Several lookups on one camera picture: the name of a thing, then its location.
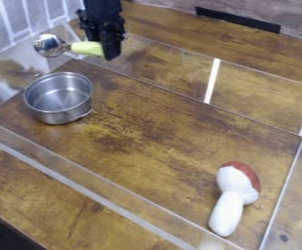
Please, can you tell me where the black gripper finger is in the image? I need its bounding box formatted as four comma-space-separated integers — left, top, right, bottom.
99, 28, 125, 61
86, 29, 101, 42

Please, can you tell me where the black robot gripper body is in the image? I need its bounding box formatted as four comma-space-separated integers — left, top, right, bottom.
77, 0, 126, 37

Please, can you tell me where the small stainless steel pot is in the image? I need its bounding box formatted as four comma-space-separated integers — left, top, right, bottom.
25, 72, 94, 125

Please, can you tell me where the plush mushroom toy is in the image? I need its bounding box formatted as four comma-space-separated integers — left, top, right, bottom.
209, 161, 261, 237

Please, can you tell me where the clear acrylic triangle stand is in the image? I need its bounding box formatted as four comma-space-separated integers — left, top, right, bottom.
58, 22, 87, 60

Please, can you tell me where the clear acrylic front barrier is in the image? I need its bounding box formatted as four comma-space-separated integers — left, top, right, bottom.
0, 126, 245, 250

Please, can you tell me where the clear acrylic barrier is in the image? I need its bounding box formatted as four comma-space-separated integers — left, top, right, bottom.
260, 128, 302, 250
0, 126, 245, 250

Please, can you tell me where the clear acrylic right barrier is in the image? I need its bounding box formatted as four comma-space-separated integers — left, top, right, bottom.
260, 128, 302, 250

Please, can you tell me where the black strip on wall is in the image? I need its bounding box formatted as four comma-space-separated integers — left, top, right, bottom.
196, 7, 281, 33

